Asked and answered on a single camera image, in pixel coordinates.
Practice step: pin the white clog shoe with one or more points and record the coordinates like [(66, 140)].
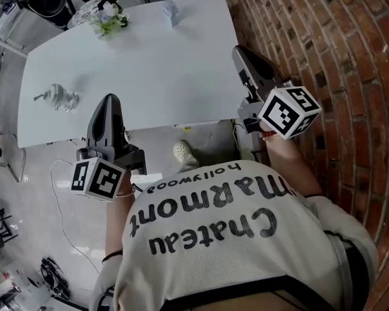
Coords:
[(183, 151)]

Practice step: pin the floral cushion chair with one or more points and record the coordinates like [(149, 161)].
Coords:
[(84, 11)]

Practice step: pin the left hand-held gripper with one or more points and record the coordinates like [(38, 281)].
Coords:
[(100, 180)]

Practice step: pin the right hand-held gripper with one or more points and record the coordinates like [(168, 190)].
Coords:
[(285, 109)]

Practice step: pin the white printed shirt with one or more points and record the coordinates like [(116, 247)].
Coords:
[(214, 264)]

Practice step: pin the artificial flower bouquet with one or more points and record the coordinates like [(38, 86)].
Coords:
[(110, 19)]

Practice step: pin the cluttered white workbench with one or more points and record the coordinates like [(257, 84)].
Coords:
[(16, 290)]

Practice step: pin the clear glass bottle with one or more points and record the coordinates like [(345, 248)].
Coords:
[(58, 97)]

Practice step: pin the person's right forearm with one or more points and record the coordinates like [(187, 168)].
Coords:
[(288, 167)]

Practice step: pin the person's left forearm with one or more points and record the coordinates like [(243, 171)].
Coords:
[(115, 232)]

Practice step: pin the grey trouser leg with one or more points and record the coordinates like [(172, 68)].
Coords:
[(189, 166)]

